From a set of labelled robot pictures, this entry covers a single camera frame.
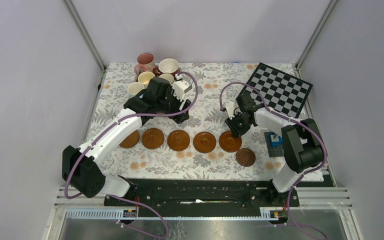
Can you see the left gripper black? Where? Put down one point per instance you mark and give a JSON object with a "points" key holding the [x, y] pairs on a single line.
{"points": [[180, 117]]}

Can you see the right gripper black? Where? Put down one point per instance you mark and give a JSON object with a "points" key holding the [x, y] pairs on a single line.
{"points": [[231, 124]]}

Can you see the brown wooden coaster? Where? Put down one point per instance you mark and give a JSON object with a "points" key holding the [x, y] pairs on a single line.
{"points": [[229, 143], [152, 138], [178, 140], [131, 140], [204, 142]]}

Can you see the dark walnut round coaster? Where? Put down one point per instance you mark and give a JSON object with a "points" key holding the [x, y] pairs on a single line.
{"points": [[245, 157]]}

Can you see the metal serving tray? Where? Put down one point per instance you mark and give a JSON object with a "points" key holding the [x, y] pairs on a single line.
{"points": [[162, 97]]}

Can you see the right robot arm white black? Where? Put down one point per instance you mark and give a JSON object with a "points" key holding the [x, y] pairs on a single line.
{"points": [[303, 148]]}

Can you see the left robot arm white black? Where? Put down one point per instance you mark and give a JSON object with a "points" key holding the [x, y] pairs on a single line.
{"points": [[81, 166]]}

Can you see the white cup on red saucer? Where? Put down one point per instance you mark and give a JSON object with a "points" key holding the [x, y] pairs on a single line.
{"points": [[167, 66]]}

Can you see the floral tablecloth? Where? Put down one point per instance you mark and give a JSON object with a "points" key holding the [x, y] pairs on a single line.
{"points": [[216, 82]]}

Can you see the white ribbed mug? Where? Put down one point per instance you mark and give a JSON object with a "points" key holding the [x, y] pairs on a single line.
{"points": [[167, 76]]}

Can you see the blue toy brick stack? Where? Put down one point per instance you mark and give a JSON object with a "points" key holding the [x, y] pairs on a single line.
{"points": [[275, 140]]}

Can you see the dark grey brick baseplate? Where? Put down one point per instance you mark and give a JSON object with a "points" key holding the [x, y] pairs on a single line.
{"points": [[273, 151]]}

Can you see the black white chessboard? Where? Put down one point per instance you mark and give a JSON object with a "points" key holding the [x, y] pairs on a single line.
{"points": [[282, 91]]}

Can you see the cream yellow mug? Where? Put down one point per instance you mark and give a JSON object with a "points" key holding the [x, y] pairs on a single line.
{"points": [[145, 77]]}

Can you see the light blue mug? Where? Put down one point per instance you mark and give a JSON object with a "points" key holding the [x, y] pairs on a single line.
{"points": [[134, 88]]}

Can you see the pink mug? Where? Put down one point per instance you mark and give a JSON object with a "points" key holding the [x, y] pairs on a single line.
{"points": [[146, 63]]}

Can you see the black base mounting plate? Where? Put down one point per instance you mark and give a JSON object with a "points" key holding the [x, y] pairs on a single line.
{"points": [[209, 198]]}

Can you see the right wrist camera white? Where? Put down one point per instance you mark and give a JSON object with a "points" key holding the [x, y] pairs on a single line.
{"points": [[230, 107]]}

